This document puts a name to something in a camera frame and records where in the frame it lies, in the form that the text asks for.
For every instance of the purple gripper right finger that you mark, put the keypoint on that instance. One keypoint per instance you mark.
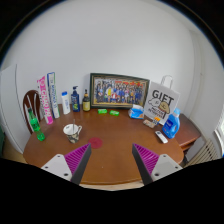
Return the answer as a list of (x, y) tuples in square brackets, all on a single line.
[(152, 166)]

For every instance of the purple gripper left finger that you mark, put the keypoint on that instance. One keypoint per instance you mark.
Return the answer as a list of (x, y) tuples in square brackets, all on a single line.
[(71, 166)]

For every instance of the red round coaster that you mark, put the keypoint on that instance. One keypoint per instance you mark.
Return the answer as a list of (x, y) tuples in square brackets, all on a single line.
[(95, 142)]

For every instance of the white remote control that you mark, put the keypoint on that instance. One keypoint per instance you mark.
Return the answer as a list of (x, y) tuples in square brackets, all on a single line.
[(161, 137)]

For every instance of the patterned ceramic mug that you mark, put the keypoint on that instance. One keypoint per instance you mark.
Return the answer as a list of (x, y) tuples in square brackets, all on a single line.
[(68, 131)]

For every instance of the small snack packet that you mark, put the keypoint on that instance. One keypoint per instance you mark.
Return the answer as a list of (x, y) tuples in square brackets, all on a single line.
[(152, 123)]

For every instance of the blue detergent bottle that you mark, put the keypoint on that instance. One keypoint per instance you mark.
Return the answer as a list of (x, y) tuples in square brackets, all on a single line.
[(172, 124)]

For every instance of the spoon in mug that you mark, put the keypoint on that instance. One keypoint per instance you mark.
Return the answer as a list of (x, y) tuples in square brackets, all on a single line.
[(73, 126)]

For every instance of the white radiator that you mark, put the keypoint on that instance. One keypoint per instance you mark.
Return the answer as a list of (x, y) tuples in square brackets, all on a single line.
[(205, 154)]

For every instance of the green plastic bottle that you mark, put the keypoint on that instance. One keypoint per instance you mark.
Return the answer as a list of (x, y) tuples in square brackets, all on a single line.
[(35, 125)]

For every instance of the left green small packet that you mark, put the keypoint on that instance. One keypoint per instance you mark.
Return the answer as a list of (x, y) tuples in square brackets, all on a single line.
[(102, 111)]

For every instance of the green small packet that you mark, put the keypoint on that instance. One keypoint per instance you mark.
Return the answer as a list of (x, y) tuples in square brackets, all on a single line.
[(114, 113), (102, 111)]

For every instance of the pink tall box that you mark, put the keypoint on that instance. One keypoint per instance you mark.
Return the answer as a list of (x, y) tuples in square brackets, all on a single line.
[(44, 100)]

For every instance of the amber dark-capped bottle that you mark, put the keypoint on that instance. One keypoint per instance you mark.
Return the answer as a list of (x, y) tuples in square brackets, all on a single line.
[(86, 101)]

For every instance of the white gift paper bag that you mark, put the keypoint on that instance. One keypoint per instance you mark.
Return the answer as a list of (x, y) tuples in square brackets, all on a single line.
[(161, 100)]

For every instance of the right green small packet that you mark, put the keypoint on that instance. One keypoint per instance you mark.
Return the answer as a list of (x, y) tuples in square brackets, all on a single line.
[(114, 113)]

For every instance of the white lotion bottle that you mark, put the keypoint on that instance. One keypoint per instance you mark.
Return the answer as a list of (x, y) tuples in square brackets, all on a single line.
[(65, 102)]

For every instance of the dark blue pump bottle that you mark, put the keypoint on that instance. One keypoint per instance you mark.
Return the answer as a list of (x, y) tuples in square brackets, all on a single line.
[(75, 100)]

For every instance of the wooden chair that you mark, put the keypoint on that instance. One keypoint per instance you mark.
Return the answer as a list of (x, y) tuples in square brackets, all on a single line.
[(31, 100)]

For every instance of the framed group photo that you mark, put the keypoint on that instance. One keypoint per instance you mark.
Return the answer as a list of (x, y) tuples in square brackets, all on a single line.
[(117, 91)]

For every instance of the white blue tall box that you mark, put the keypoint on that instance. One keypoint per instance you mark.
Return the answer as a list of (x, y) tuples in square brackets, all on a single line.
[(53, 94)]

